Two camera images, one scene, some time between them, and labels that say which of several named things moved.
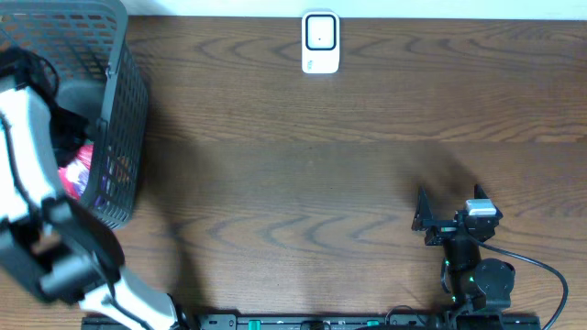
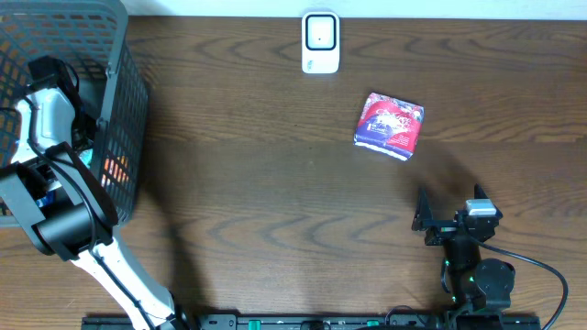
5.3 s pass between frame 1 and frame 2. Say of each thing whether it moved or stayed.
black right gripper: stayed
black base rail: stayed
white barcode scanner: stayed
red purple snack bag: moved
